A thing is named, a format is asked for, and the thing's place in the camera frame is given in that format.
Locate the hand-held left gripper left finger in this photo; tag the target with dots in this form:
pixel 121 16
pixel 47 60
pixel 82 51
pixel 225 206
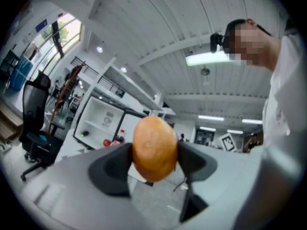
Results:
pixel 112 170

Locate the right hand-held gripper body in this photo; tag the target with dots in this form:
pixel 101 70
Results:
pixel 228 141

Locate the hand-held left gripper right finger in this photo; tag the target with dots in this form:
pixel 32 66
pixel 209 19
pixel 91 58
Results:
pixel 196 163

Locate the round orange bread food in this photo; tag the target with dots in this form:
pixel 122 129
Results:
pixel 154 150

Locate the flat ceiling light panel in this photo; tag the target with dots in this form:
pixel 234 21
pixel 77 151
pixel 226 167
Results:
pixel 211 118
pixel 235 131
pixel 251 121
pixel 207 129

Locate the red apple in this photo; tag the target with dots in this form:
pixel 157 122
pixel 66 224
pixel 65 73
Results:
pixel 107 142

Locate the red-capped bottle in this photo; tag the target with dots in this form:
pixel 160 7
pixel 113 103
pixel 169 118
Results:
pixel 121 136

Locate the white open shelf unit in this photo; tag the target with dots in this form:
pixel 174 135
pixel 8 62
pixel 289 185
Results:
pixel 100 122

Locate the person's white shirt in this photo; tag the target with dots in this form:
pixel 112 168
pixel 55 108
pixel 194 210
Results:
pixel 283 118

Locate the round ceiling fixture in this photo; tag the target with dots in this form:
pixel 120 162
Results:
pixel 205 71

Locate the long ceiling tube lamp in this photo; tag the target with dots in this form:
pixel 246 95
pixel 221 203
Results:
pixel 208 58

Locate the black mesh office chair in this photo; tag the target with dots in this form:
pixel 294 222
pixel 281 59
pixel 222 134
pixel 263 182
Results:
pixel 36 118

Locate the wooden coat rack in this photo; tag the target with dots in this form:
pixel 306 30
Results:
pixel 66 90

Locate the person's head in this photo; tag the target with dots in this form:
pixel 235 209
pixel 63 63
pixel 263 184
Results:
pixel 251 44

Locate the brown cardboard boxes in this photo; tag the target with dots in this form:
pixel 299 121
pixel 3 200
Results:
pixel 9 122

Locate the blue plastic container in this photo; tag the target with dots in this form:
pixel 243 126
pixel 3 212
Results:
pixel 20 73

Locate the large window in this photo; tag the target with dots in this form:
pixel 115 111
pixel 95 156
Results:
pixel 58 41

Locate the black framed wall panel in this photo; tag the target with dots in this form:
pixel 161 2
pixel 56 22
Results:
pixel 204 137

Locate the black head-worn camera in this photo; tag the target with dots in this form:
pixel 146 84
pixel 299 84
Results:
pixel 217 41

